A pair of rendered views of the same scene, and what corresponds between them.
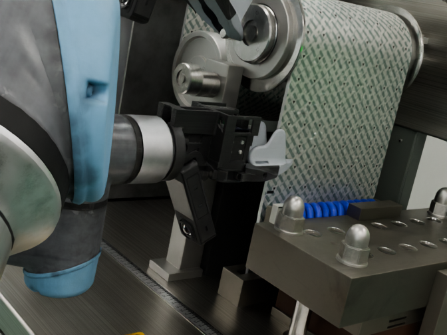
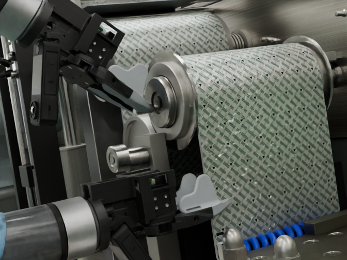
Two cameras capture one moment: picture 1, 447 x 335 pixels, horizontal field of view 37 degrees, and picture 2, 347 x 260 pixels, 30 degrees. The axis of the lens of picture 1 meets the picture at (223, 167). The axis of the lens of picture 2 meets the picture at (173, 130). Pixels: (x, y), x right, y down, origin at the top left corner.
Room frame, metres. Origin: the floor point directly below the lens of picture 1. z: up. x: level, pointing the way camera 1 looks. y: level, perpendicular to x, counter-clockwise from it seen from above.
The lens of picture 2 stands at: (-0.04, -0.22, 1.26)
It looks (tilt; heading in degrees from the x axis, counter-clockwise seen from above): 3 degrees down; 13
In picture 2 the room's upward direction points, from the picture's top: 9 degrees counter-clockwise
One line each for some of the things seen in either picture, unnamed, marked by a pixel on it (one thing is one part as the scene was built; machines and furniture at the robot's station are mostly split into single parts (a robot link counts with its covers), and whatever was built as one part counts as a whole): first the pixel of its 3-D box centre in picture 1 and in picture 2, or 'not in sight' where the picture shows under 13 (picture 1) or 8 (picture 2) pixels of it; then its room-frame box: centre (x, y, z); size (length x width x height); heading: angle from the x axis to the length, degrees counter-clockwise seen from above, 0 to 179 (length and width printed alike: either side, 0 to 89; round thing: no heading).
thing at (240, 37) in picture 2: not in sight; (227, 47); (1.27, -0.07, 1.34); 0.07 x 0.07 x 0.07; 41
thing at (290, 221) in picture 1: (292, 213); (233, 245); (0.79, -0.09, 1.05); 0.04 x 0.04 x 0.04
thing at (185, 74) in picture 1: (187, 78); (117, 158); (0.86, 0.07, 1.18); 0.04 x 0.02 x 0.04; 41
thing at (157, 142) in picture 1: (141, 148); (73, 227); (0.72, 0.09, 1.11); 0.08 x 0.05 x 0.08; 41
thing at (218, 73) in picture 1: (193, 171); (153, 237); (0.89, 0.04, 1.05); 0.06 x 0.05 x 0.31; 131
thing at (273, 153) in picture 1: (275, 151); (206, 195); (0.83, -0.06, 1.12); 0.09 x 0.03 x 0.06; 130
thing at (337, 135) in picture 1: (334, 149); (273, 178); (0.93, -0.15, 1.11); 0.23 x 0.01 x 0.18; 131
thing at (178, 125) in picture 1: (201, 143); (130, 208); (0.77, 0.03, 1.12); 0.12 x 0.08 x 0.09; 131
